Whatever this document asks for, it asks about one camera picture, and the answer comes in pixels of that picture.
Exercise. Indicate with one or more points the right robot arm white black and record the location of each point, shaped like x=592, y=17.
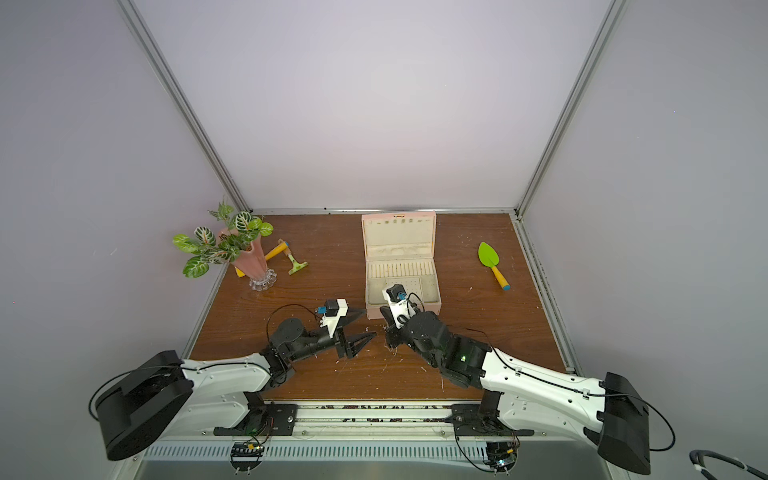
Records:
x=608, y=413

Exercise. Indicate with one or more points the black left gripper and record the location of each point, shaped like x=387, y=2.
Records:
x=342, y=348

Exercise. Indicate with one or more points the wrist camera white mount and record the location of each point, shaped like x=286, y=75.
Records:
x=402, y=306
x=331, y=313

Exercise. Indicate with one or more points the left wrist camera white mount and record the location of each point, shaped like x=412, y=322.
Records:
x=331, y=313

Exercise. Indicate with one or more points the green toy trowel yellow handle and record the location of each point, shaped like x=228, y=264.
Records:
x=490, y=259

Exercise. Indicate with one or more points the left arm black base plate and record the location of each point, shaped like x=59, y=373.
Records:
x=260, y=418

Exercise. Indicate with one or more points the potted plant pink vase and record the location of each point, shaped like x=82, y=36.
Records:
x=238, y=244

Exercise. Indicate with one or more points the circuit board connector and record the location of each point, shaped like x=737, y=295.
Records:
x=501, y=457
x=246, y=456

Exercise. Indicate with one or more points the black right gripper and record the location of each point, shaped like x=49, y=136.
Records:
x=395, y=330

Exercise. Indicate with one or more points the pink jewelry box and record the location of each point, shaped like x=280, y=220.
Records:
x=399, y=249

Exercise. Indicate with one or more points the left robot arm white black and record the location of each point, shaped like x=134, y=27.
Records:
x=168, y=396

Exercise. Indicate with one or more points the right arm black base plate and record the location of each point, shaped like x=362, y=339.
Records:
x=482, y=419

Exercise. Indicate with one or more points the right circuit board connector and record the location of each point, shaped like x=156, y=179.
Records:
x=501, y=457

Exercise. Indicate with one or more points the left circuit board connector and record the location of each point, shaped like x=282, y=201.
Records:
x=246, y=456

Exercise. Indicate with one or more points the aluminium mounting rail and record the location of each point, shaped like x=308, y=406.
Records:
x=372, y=420

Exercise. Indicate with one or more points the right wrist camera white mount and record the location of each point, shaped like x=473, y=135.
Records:
x=402, y=306

